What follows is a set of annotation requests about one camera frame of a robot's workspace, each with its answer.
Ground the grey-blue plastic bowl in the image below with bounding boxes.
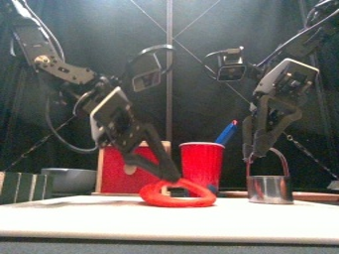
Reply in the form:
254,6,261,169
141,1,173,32
39,167,97,194

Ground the blue plastic tool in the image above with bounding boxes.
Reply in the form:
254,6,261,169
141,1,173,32
214,119,240,147

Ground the red dough ring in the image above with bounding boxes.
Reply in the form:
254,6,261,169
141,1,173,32
137,178,218,208

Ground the thin diagonal brace wire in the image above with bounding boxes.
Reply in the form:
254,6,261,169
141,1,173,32
2,0,222,173
128,0,339,182

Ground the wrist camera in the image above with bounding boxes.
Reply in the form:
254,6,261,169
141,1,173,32
129,53,164,93
216,47,249,83

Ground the green striped block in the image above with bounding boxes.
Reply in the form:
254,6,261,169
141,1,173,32
0,171,56,205

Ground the wooden drawer box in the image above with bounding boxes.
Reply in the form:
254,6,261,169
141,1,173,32
90,140,172,196

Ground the red plastic cup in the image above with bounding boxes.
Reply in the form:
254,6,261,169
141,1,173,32
177,142,226,197

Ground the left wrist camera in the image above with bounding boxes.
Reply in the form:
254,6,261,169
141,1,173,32
129,53,164,93

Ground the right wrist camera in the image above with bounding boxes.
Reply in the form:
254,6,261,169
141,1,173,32
216,47,249,83

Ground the vertical metal frame pole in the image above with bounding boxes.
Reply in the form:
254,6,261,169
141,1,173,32
165,0,174,143

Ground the white cutting board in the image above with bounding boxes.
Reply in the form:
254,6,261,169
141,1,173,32
0,194,339,246

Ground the round metal dough cutter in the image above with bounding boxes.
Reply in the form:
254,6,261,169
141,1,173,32
245,147,294,205

